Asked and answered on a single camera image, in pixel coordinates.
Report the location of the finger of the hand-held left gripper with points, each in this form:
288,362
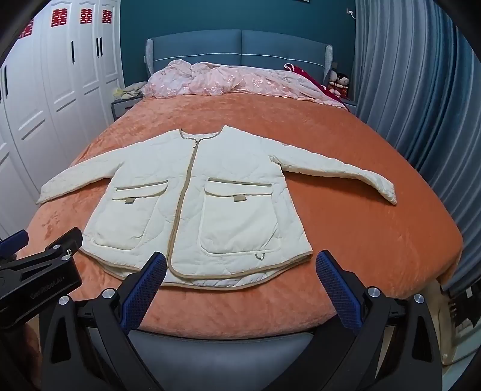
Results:
62,244
13,242

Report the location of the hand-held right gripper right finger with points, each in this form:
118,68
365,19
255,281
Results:
338,293

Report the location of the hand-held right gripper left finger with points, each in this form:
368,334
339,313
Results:
144,289

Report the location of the white quilted jacket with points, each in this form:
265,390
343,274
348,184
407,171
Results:
229,210

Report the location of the orange plush bed blanket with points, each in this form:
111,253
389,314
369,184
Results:
338,244

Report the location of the dark wooden furniture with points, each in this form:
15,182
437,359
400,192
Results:
466,308

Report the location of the white wardrobe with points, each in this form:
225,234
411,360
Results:
49,94

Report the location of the dark nightstand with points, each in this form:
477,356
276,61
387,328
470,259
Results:
350,104
126,107

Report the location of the yellowish crumpled cloth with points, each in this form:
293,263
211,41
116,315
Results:
129,90

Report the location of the red cloth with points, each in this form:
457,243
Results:
330,96

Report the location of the plush doll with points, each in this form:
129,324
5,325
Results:
332,79
342,84

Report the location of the red paper cutout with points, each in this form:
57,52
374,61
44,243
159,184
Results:
26,31
62,16
106,15
85,15

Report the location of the blue-grey curtain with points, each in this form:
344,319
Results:
421,94

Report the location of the pink embroidered quilt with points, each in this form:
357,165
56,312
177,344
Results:
225,81

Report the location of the blue upholstered headboard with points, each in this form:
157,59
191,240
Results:
240,47

